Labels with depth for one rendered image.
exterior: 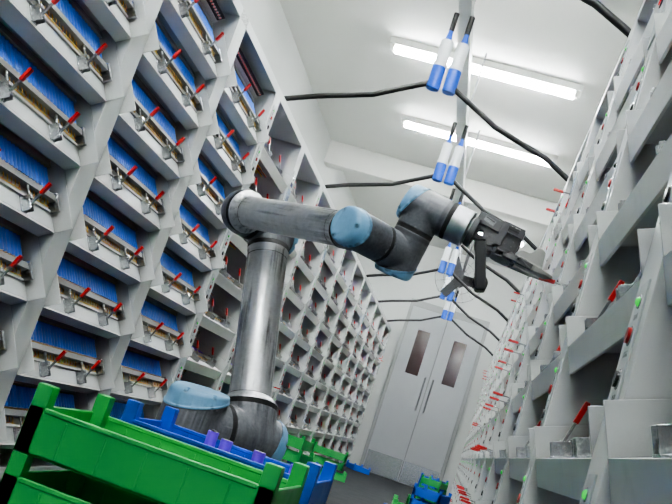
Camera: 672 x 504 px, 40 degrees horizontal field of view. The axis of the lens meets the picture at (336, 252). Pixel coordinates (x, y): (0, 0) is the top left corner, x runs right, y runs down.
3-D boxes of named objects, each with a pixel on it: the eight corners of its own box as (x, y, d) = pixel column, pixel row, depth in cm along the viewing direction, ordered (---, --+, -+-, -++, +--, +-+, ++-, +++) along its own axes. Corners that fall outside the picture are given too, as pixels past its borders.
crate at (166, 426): (108, 451, 134) (127, 398, 135) (152, 452, 153) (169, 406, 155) (302, 521, 128) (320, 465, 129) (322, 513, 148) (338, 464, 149)
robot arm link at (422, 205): (396, 220, 221) (415, 183, 221) (442, 244, 219) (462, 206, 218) (391, 215, 212) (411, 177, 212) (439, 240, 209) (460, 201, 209)
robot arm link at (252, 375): (195, 467, 230) (234, 207, 264) (249, 483, 240) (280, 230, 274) (234, 459, 219) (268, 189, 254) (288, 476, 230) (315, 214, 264)
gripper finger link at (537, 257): (562, 257, 205) (524, 238, 208) (550, 280, 205) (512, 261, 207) (561, 260, 208) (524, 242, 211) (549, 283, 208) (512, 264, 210)
